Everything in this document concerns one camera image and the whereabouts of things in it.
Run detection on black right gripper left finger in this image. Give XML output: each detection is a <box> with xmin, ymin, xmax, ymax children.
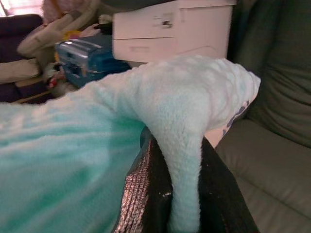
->
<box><xmin>113</xmin><ymin>128</ymin><xmax>176</xmax><ymax>233</ymax></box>

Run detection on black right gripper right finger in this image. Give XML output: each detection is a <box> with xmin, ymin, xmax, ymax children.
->
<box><xmin>198</xmin><ymin>137</ymin><xmax>261</xmax><ymax>233</ymax></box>

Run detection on teal dotted plush pillow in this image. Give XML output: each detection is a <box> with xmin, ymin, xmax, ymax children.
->
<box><xmin>0</xmin><ymin>54</ymin><xmax>262</xmax><ymax>233</ymax></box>

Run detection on green leather sofa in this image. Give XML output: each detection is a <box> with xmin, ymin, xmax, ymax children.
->
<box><xmin>213</xmin><ymin>0</ymin><xmax>311</xmax><ymax>233</ymax></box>

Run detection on white pillow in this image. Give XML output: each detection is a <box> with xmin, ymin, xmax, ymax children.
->
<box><xmin>0</xmin><ymin>57</ymin><xmax>42</xmax><ymax>85</ymax></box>

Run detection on dark purple sofa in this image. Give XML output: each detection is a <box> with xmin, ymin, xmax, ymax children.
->
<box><xmin>0</xmin><ymin>14</ymin><xmax>59</xmax><ymax>104</ymax></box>

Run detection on blue hard suitcase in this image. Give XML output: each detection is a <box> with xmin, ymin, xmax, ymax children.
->
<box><xmin>54</xmin><ymin>35</ymin><xmax>132</xmax><ymax>90</ymax></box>

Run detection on white box with label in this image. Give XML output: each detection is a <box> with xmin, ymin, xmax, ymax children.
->
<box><xmin>112</xmin><ymin>0</ymin><xmax>237</xmax><ymax>63</ymax></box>

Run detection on yellow cloth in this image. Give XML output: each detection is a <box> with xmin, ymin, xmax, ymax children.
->
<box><xmin>62</xmin><ymin>29</ymin><xmax>82</xmax><ymax>41</ymax></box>

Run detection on cream folded cushion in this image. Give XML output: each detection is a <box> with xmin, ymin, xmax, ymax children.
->
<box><xmin>16</xmin><ymin>9</ymin><xmax>103</xmax><ymax>64</ymax></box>

